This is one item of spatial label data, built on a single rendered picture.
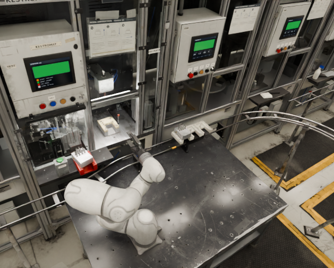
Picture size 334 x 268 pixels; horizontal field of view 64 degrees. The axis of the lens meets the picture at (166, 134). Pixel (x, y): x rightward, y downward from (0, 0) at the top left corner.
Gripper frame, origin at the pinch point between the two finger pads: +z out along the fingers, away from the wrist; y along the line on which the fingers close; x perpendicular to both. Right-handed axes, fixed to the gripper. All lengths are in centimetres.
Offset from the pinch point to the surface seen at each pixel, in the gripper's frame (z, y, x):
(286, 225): -83, -111, -138
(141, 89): 22.6, 22.2, -21.1
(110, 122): 40.1, -14.4, -2.6
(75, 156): 11.2, -10.4, 36.4
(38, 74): 18, 52, 46
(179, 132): 7, -19, -51
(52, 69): 18, 53, 39
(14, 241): -2, -55, 89
